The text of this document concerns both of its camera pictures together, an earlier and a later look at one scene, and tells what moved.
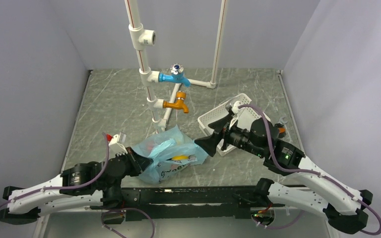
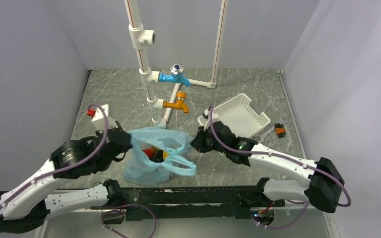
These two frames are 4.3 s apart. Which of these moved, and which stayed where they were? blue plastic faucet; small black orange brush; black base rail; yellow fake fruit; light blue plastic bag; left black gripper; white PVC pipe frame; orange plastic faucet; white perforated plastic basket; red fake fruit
Moved: light blue plastic bag; red fake fruit; yellow fake fruit; left black gripper
Stayed: orange plastic faucet; white PVC pipe frame; blue plastic faucet; white perforated plastic basket; small black orange brush; black base rail
